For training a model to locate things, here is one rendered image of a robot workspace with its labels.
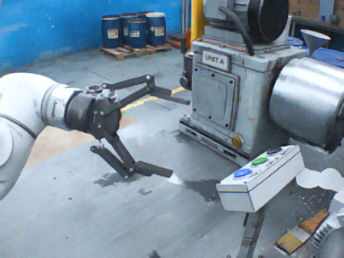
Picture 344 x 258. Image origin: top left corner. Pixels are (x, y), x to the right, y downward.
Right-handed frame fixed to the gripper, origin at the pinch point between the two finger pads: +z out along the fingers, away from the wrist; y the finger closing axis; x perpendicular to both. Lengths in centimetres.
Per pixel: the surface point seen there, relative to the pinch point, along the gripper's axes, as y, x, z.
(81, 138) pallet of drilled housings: -54, 157, -101
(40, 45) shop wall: 22, 394, -356
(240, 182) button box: -2.5, -7.4, 12.9
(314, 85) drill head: 18.0, 24.3, 28.6
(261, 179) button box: -1.4, -6.4, 16.0
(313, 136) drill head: 5.2, 24.7, 32.1
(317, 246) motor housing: -9.2, -9.0, 28.3
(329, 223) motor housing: -4.2, -10.9, 27.6
